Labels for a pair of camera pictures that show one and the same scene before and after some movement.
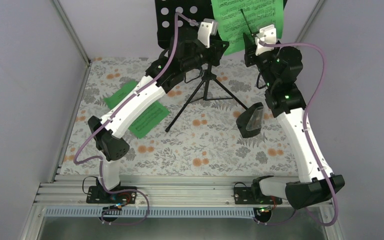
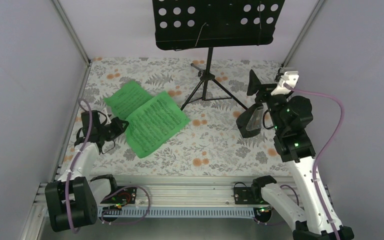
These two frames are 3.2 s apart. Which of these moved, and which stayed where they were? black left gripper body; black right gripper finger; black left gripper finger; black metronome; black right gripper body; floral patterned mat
Moved: black left gripper finger; black right gripper body; black right gripper finger; black left gripper body
Stayed: black metronome; floral patterned mat
